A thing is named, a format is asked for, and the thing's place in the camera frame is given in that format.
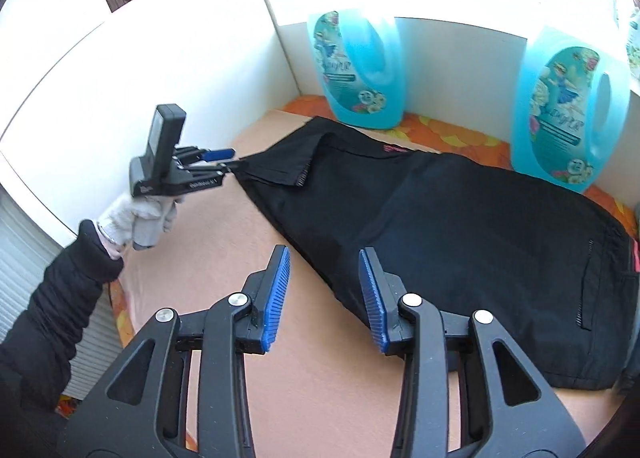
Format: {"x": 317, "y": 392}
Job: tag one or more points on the left blue detergent bottle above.
{"x": 358, "y": 59}

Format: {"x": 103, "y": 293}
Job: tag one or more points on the blue detergent bottle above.
{"x": 358, "y": 59}
{"x": 570, "y": 106}

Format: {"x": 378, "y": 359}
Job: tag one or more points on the left black sleeved forearm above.
{"x": 37, "y": 350}

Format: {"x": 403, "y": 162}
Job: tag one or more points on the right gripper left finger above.
{"x": 178, "y": 389}

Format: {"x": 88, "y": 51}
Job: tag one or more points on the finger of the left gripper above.
{"x": 230, "y": 167}
{"x": 218, "y": 154}

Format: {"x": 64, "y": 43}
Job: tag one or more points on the black pants with pink waistband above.
{"x": 558, "y": 271}

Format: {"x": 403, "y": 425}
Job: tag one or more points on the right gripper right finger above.
{"x": 468, "y": 390}

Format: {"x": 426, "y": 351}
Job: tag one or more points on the middle blue detergent bottle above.
{"x": 570, "y": 106}

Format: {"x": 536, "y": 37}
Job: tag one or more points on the left white gloved hand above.
{"x": 115, "y": 227}

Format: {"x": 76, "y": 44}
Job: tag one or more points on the orange floral bedsheet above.
{"x": 450, "y": 132}

